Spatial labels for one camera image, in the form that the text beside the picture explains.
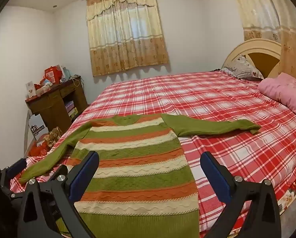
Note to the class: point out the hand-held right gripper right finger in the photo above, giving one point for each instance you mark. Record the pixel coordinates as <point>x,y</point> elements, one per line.
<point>215,178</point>

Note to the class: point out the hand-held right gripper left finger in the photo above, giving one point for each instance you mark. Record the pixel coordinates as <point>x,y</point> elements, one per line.
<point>84,176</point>

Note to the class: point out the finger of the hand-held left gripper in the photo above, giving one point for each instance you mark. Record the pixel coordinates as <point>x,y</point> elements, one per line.
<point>16,167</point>

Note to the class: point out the green orange cream striped sweater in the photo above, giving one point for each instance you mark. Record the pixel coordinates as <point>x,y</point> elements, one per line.
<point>138,168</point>

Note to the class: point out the red plastic bag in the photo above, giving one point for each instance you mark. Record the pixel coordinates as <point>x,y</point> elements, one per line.
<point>37,150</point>

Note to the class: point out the white paper bag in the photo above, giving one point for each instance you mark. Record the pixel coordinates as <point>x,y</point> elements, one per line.
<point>37,129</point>

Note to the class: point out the brown floral bag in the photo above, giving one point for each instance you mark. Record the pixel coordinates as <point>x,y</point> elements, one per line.
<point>53,136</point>

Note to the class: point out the brown wooden desk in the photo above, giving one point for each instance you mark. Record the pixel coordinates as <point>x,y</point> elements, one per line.
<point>51,109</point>

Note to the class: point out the white card box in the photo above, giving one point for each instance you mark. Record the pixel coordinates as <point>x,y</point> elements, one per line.
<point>30,89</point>

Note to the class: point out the red plaid bed sheet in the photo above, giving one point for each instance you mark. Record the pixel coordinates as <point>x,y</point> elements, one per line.
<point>200,99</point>

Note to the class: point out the red and white small box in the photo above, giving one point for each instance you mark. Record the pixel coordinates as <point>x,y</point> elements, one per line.
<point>42,89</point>

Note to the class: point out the light blue bag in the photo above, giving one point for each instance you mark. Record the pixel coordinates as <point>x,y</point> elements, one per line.
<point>67,74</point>

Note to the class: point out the pink quilt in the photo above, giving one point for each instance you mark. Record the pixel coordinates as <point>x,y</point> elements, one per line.
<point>284,91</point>

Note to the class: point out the grey floral pillow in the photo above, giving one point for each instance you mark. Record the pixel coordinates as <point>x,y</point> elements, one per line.
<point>242,69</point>

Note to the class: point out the beige patterned window curtain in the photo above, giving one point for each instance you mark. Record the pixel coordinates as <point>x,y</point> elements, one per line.
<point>125,42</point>

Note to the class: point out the cream wooden headboard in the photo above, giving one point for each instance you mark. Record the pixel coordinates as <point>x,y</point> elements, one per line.
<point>257,44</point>

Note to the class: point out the beige patterned long curtain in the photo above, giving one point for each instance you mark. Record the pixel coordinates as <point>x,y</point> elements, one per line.
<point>262,10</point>

